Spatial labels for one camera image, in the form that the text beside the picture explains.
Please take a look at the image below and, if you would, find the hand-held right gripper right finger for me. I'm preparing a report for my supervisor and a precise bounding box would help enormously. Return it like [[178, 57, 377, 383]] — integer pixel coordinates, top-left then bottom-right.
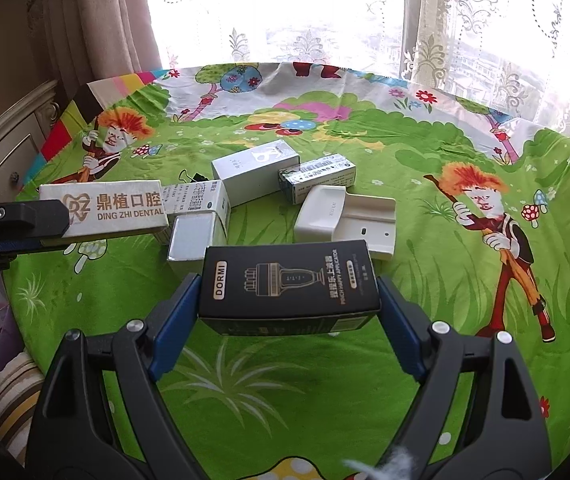
[[375, 276, 551, 480]]

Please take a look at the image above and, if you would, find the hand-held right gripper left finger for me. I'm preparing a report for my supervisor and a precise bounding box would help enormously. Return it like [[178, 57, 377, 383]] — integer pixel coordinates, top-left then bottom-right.
[[26, 274, 206, 480]]

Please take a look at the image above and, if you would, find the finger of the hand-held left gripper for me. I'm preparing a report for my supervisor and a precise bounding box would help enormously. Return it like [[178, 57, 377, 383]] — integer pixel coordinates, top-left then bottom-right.
[[0, 241, 40, 276], [0, 189, 70, 243]]

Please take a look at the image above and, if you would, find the silver white small box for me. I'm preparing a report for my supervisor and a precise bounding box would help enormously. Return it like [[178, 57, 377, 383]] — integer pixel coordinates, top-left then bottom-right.
[[167, 212, 229, 264]]

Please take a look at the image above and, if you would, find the beige cardboard box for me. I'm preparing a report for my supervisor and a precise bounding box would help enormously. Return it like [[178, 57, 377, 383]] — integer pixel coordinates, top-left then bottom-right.
[[39, 179, 168, 248]]

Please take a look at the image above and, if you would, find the black box grey print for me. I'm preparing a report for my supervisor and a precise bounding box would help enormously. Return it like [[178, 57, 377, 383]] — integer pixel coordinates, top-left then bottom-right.
[[197, 240, 382, 337]]

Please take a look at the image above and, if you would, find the white box red figure print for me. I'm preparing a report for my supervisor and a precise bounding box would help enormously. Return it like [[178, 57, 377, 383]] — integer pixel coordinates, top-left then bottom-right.
[[161, 180, 232, 235]]

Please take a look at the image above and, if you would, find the white plastic holder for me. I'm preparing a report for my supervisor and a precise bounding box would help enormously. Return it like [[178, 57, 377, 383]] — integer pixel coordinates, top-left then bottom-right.
[[294, 185, 397, 261]]

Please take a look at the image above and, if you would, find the white box grey letter print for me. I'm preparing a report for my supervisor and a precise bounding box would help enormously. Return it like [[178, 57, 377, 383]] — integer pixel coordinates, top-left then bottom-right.
[[212, 141, 301, 208]]

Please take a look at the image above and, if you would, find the cream carved dresser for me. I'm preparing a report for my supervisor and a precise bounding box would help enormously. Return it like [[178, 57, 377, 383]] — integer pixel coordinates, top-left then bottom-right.
[[0, 80, 60, 192]]

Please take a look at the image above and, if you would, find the green printed bedsheet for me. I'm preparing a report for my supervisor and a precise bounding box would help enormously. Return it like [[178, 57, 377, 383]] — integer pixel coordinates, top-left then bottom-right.
[[15, 60, 570, 480]]

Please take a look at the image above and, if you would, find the striped towel blanket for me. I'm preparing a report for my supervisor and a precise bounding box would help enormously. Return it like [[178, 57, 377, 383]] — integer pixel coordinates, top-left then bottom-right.
[[0, 350, 46, 463]]

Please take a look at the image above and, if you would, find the green wrapped pack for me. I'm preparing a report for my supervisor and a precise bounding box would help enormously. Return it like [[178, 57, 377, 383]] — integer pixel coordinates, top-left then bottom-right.
[[278, 156, 357, 205]]

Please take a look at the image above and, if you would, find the beige curtain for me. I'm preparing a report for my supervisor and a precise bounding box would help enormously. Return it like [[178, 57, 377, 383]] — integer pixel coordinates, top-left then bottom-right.
[[25, 0, 167, 92]]

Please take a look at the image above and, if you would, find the white lace curtain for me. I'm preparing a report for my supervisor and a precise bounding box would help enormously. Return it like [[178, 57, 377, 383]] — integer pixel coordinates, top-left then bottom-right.
[[155, 0, 570, 147]]

